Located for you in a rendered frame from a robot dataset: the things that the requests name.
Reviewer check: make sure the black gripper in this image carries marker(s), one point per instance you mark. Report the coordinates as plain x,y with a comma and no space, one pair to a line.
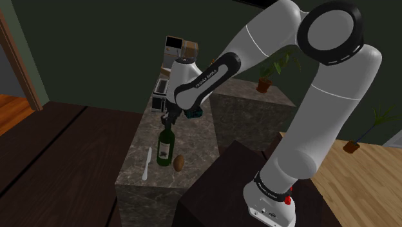
170,115

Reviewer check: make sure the potted thin palm plant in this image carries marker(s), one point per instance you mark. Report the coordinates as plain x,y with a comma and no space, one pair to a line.
377,125

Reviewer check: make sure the green wine bottle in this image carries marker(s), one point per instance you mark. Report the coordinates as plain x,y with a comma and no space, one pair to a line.
165,147

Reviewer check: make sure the brown wooden door frame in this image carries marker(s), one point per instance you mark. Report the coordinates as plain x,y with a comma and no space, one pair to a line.
19,59

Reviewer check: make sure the silver toaster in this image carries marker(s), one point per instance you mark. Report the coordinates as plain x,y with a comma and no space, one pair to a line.
160,94

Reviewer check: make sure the potted green leafy plant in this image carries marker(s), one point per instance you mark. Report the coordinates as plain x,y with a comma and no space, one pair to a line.
270,70

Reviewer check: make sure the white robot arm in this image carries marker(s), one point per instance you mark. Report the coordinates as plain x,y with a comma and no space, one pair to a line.
326,119

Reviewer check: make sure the brown potato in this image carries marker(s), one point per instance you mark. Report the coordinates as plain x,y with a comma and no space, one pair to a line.
178,162

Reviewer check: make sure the white knife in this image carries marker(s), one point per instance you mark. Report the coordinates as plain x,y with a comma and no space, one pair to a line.
147,165

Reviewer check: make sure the dark robot stand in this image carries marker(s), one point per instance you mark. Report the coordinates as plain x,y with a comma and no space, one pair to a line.
220,195

